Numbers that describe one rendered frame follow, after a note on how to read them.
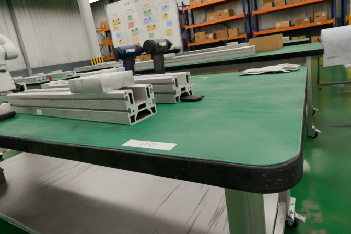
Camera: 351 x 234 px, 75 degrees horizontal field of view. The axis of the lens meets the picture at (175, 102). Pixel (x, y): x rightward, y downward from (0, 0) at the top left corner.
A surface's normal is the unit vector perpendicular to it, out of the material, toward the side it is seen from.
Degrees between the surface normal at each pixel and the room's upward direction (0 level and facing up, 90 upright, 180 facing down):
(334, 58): 93
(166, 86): 90
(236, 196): 90
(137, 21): 90
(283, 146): 0
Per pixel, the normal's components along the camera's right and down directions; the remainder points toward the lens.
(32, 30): 0.86, -0.02
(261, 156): -0.15, -0.96
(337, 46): -0.38, 0.49
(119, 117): -0.58, 0.27
